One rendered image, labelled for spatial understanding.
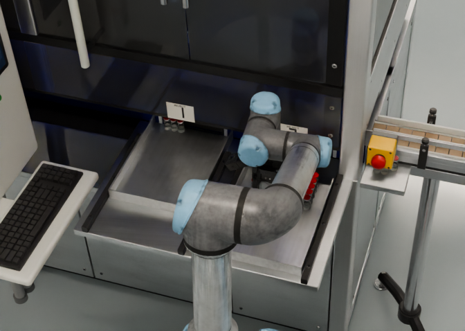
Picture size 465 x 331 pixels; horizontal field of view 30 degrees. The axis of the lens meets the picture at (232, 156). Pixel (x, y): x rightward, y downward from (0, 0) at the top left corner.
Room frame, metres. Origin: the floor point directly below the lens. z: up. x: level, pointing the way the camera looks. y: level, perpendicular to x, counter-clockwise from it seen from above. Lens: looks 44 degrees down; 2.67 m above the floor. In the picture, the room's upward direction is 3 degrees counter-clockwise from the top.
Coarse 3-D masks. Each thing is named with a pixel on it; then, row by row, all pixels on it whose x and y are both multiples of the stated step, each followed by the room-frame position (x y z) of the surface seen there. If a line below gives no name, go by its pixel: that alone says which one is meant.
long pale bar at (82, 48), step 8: (72, 0) 1.95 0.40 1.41; (72, 8) 1.95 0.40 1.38; (72, 16) 1.95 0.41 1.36; (80, 16) 1.96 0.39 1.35; (80, 24) 1.96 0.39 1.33; (80, 32) 1.95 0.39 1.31; (80, 40) 1.95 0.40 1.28; (80, 48) 1.95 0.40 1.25; (88, 48) 1.98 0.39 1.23; (80, 56) 1.95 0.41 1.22; (88, 56) 1.96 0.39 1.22; (88, 64) 1.95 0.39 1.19
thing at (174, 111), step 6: (168, 102) 1.94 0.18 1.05; (168, 108) 1.94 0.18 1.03; (174, 108) 1.94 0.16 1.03; (180, 108) 1.93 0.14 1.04; (186, 108) 1.92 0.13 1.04; (192, 108) 1.92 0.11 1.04; (168, 114) 1.94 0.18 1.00; (174, 114) 1.94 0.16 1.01; (180, 114) 1.93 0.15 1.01; (186, 114) 1.92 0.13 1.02; (192, 114) 1.92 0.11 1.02; (186, 120) 1.92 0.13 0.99; (192, 120) 1.92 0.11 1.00
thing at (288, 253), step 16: (240, 176) 1.76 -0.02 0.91; (320, 192) 1.71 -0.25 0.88; (320, 208) 1.65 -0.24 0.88; (304, 224) 1.59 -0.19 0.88; (288, 240) 1.54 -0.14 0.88; (304, 240) 1.53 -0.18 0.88; (240, 256) 1.47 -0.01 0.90; (256, 256) 1.46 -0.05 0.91; (272, 256) 1.48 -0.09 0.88; (288, 256) 1.48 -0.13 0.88; (304, 256) 1.45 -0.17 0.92; (288, 272) 1.43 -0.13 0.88
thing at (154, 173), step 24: (144, 144) 1.95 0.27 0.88; (168, 144) 1.94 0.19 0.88; (192, 144) 1.94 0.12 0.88; (216, 144) 1.93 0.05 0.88; (144, 168) 1.84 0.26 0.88; (168, 168) 1.84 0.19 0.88; (192, 168) 1.83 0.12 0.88; (216, 168) 1.81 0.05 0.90; (120, 192) 1.72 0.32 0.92; (144, 192) 1.75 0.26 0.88; (168, 192) 1.74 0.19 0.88
